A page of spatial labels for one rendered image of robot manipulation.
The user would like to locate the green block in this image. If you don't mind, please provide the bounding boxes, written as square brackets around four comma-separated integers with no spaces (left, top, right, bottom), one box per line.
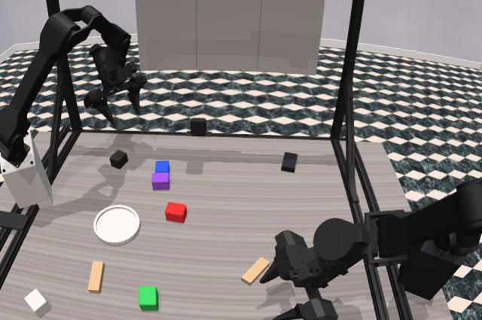
[139,286,159,311]

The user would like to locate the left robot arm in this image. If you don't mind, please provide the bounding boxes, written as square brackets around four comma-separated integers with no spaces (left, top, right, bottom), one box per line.
[274,177,482,288]

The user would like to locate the red block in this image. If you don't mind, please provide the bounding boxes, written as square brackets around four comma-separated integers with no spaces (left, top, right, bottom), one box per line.
[165,202,187,223]

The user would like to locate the purple block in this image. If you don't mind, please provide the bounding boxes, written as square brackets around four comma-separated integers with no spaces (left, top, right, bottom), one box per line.
[151,172,170,190]

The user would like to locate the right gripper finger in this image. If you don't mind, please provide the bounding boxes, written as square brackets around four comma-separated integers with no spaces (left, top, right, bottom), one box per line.
[91,97,115,125]
[127,84,143,114]

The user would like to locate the tan rectangular block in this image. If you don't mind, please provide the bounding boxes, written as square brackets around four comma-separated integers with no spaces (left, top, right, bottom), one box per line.
[88,261,105,294]

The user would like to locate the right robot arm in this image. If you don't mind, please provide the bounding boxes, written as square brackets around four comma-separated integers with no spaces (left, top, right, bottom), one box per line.
[0,5,137,168]

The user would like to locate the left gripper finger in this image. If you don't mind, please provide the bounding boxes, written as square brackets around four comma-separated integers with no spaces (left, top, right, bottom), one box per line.
[273,303,306,320]
[259,245,280,284]

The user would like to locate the white saucer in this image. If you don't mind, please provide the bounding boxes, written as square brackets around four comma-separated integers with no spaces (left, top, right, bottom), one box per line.
[93,205,140,245]

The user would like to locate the white block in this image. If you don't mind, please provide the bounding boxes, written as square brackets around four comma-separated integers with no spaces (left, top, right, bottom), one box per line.
[25,289,51,317]

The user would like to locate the tan flat bar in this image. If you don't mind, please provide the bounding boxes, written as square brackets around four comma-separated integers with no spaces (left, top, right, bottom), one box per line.
[241,257,270,285]

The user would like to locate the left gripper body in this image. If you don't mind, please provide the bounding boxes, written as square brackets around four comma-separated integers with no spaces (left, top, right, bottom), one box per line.
[275,230,349,320]

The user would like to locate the blue block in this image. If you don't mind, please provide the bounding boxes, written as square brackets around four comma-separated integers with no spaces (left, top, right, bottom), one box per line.
[155,160,169,173]

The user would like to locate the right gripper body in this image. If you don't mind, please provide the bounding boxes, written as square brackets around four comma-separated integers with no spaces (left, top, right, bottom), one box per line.
[84,62,148,108]

